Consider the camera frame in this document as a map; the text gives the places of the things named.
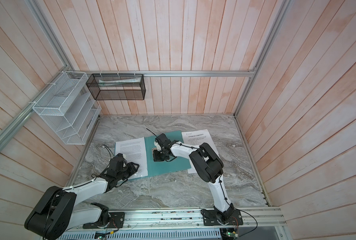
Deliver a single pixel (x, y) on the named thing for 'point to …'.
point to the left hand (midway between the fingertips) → (138, 169)
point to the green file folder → (155, 168)
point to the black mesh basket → (117, 86)
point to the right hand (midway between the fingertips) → (154, 159)
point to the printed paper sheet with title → (194, 138)
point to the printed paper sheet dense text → (134, 150)
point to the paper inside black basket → (106, 82)
